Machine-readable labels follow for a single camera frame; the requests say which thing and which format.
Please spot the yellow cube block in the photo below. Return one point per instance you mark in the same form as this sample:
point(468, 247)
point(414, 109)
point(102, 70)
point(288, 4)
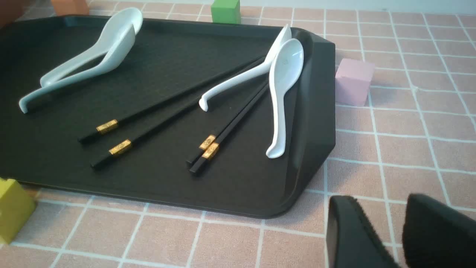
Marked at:
point(16, 207)

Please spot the orange cube block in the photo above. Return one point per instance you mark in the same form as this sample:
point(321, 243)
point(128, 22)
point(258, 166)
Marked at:
point(70, 7)

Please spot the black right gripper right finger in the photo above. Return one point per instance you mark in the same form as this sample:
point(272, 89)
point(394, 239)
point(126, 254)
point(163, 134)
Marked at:
point(437, 236)

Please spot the pink cube block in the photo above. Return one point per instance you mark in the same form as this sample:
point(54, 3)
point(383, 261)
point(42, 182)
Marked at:
point(352, 82)

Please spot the white ceramic spoon upper left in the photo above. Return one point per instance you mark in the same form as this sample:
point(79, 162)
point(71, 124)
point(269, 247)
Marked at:
point(116, 24)

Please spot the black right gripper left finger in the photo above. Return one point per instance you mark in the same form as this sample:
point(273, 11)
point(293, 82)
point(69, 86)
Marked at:
point(352, 241)

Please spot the black chopstick gold band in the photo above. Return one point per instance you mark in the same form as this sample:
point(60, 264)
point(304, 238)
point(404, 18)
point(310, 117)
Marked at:
point(230, 123)
point(238, 126)
point(127, 144)
point(134, 115)

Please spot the black plastic tray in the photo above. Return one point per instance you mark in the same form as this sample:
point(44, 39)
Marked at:
point(41, 147)

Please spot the green cube block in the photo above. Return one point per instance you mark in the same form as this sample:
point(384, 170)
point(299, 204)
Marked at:
point(226, 11)

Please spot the pink checkered tablecloth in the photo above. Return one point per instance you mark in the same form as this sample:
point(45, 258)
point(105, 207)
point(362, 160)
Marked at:
point(416, 133)

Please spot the white ceramic spoon middle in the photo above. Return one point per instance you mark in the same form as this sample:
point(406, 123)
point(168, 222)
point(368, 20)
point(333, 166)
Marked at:
point(284, 35)

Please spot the white ceramic spoon right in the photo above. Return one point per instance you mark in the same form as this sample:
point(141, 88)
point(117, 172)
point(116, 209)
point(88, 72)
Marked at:
point(284, 73)

